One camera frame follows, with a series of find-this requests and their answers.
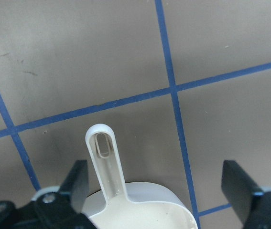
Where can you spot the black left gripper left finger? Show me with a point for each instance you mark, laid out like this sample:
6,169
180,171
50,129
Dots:
75,186

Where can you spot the beige dustpan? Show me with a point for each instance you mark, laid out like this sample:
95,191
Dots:
134,205

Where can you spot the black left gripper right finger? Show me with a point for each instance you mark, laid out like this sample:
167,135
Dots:
241,191

